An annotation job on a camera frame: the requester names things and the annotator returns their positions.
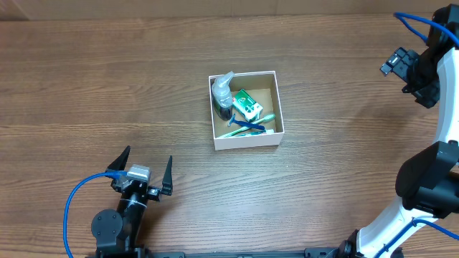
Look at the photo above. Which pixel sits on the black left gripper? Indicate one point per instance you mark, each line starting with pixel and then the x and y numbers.
pixel 144 190

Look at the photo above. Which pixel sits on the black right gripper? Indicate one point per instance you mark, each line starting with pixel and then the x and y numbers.
pixel 409 67

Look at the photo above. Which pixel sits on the blue disposable razor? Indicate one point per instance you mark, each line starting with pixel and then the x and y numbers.
pixel 244 124

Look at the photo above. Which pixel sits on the clear pump bottle dark liquid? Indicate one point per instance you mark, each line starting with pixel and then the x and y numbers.
pixel 222 96

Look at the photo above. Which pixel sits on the green white soap packet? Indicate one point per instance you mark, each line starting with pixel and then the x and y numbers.
pixel 248 107

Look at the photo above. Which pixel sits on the green white toothbrush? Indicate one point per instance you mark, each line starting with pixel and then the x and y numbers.
pixel 260 121

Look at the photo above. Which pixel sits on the red teal toothpaste tube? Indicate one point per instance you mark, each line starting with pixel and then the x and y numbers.
pixel 261 132

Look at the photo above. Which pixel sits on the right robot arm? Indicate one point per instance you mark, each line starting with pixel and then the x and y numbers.
pixel 426 188

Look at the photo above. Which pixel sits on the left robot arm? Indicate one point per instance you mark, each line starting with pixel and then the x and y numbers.
pixel 116 230

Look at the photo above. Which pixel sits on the white cardboard box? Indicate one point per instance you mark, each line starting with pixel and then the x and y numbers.
pixel 263 87

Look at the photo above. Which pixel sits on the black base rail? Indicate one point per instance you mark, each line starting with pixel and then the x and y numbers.
pixel 316 252

